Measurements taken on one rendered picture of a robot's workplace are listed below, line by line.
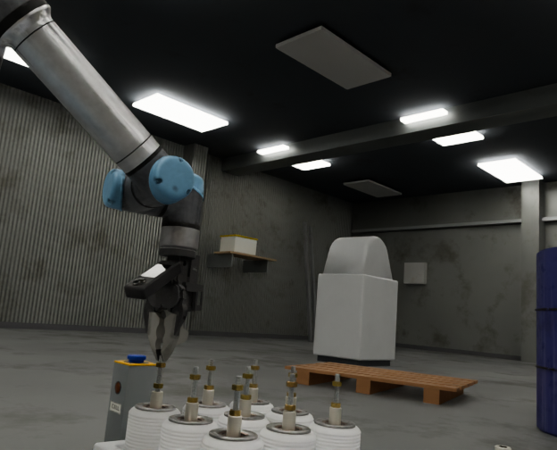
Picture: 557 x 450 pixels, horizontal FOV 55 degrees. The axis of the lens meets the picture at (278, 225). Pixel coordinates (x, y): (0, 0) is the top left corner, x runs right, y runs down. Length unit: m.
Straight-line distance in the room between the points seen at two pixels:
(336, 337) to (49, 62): 5.06
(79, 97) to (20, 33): 0.12
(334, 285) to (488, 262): 5.59
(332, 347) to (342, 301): 0.49
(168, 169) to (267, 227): 9.68
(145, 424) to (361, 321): 4.62
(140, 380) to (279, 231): 9.67
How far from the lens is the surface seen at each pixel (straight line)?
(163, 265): 1.04
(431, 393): 3.44
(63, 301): 8.21
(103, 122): 0.89
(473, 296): 10.97
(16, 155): 8.09
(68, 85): 0.89
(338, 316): 5.70
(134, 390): 1.21
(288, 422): 0.95
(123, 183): 1.01
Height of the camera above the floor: 0.44
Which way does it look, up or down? 10 degrees up
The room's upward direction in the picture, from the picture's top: 5 degrees clockwise
